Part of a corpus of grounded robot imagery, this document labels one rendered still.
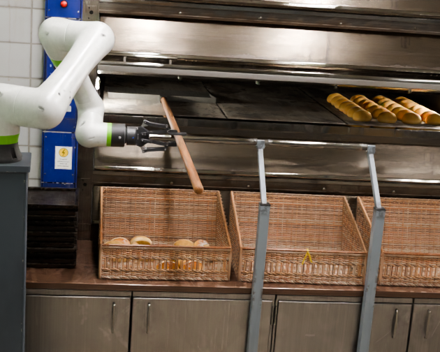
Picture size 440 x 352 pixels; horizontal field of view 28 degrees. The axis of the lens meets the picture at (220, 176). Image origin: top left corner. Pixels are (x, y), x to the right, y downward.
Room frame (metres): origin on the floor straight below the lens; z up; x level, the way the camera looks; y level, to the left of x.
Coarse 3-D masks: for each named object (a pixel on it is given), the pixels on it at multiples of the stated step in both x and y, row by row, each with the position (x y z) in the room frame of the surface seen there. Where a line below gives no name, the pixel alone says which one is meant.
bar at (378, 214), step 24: (240, 144) 3.61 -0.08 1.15; (264, 144) 3.61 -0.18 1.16; (288, 144) 3.63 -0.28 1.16; (312, 144) 3.64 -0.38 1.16; (336, 144) 3.66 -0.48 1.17; (360, 144) 3.68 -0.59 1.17; (264, 192) 3.45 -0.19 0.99; (264, 216) 3.39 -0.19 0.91; (384, 216) 3.46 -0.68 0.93; (264, 240) 3.39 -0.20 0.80; (264, 264) 3.39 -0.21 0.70; (360, 336) 3.46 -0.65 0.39
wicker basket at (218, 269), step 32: (128, 192) 3.87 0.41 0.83; (160, 192) 3.89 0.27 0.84; (192, 192) 3.92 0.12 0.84; (128, 224) 3.84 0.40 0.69; (160, 224) 3.86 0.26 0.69; (192, 224) 3.88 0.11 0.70; (224, 224) 3.66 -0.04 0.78; (128, 256) 3.42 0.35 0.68; (160, 256) 3.44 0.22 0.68; (192, 256) 3.46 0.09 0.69; (224, 256) 3.48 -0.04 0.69
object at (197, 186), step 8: (168, 104) 4.14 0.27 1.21; (168, 112) 3.89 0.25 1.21; (168, 120) 3.76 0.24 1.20; (176, 128) 3.53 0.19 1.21; (176, 136) 3.39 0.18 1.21; (184, 144) 3.24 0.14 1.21; (184, 152) 3.09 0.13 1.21; (184, 160) 2.99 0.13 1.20; (192, 168) 2.85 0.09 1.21; (192, 176) 2.75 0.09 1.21; (192, 184) 2.69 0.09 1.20; (200, 184) 2.65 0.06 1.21; (200, 192) 2.63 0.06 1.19
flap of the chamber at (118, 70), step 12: (108, 72) 3.83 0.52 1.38; (120, 72) 3.79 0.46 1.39; (132, 72) 3.76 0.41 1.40; (144, 72) 3.77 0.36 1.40; (156, 72) 3.78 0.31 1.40; (168, 72) 3.79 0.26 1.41; (180, 72) 3.79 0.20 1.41; (192, 72) 3.80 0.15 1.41; (204, 72) 3.81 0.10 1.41; (216, 72) 3.82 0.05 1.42; (300, 84) 4.01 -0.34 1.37; (312, 84) 3.97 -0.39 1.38; (324, 84) 3.93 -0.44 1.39; (336, 84) 3.89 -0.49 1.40; (348, 84) 3.89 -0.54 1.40; (360, 84) 3.90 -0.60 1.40; (372, 84) 3.91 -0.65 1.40; (384, 84) 3.92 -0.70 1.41; (396, 84) 3.92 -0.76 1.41; (408, 84) 3.93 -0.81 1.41; (420, 84) 3.94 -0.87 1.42; (432, 84) 3.95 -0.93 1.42
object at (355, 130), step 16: (112, 112) 3.95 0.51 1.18; (208, 128) 3.96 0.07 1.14; (224, 128) 3.97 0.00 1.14; (240, 128) 3.98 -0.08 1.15; (256, 128) 3.99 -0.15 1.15; (272, 128) 4.00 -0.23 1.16; (288, 128) 4.01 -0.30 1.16; (304, 128) 4.02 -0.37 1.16; (320, 128) 4.03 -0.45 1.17; (336, 128) 4.04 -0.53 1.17; (352, 128) 4.05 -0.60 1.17; (368, 128) 4.06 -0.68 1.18; (384, 128) 4.08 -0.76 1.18; (400, 128) 4.12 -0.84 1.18; (416, 128) 4.15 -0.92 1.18
